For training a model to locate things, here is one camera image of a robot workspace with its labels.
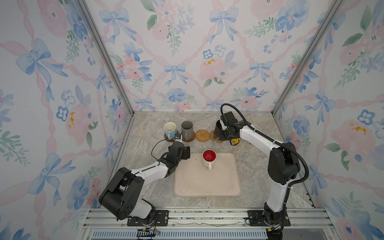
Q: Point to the aluminium corner frame post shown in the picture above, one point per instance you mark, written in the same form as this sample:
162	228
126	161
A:
90	24
320	33

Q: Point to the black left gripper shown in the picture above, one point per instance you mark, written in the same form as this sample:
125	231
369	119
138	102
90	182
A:
186	152

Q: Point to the rattan woven round coaster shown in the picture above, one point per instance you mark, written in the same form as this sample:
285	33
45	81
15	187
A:
203	135

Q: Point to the yellow mug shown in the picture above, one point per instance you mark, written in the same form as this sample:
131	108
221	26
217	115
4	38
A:
235	141

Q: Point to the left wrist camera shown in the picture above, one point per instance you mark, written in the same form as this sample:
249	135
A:
178	138

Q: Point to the light blue mug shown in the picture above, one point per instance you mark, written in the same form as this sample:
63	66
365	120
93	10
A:
170	129

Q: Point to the red mug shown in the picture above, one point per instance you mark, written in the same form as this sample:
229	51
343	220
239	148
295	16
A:
209	158

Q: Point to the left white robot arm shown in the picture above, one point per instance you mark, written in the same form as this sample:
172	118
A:
123	194

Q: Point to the aluminium corner frame post right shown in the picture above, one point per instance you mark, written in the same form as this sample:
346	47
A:
320	33

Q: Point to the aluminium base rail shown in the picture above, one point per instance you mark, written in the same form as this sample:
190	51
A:
209	224

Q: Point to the cork paw print coaster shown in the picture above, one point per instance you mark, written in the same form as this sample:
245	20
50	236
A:
212	137

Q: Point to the white mug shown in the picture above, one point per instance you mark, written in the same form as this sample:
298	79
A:
256	128

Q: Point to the aluminium corner frame post left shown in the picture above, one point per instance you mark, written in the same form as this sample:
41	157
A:
90	24

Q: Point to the dark wooden coaster white marks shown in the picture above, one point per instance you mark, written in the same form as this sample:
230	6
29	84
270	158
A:
168	140

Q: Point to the plain brown wooden coaster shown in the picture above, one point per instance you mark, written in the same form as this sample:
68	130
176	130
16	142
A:
190	139

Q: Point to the black mug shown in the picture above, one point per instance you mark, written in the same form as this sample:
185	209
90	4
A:
218	132

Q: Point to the beige serving tray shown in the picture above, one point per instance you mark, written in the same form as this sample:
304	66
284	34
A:
193	179

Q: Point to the grey mug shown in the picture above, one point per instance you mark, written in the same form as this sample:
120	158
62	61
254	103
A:
187	129

